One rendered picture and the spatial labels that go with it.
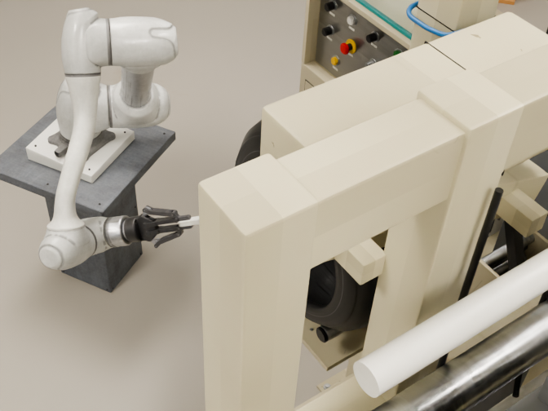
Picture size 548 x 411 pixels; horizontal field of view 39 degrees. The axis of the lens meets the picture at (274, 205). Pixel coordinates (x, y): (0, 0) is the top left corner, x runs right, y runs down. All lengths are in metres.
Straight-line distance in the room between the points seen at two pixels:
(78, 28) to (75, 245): 0.59
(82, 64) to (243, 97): 2.15
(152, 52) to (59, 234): 0.57
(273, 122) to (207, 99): 2.99
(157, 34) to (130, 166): 0.80
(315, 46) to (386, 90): 1.61
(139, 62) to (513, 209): 1.16
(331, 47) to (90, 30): 1.00
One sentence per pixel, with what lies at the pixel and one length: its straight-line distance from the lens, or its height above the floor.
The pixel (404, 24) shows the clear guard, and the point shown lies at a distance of 2.53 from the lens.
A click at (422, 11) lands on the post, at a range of 1.90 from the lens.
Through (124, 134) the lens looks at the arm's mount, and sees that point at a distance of 3.01.
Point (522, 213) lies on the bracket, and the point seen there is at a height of 1.54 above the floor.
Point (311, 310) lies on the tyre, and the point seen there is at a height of 1.02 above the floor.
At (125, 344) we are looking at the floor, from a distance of 3.20.
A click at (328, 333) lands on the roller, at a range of 2.09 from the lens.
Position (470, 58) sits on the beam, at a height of 1.78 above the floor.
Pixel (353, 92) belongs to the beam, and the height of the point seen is 1.78.
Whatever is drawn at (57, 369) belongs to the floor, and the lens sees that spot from 3.18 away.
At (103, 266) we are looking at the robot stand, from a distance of 3.25.
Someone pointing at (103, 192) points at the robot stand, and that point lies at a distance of 2.84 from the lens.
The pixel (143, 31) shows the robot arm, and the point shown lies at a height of 1.40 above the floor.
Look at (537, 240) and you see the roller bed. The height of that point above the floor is 1.19.
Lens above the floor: 2.60
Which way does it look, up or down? 45 degrees down
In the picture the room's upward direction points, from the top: 4 degrees clockwise
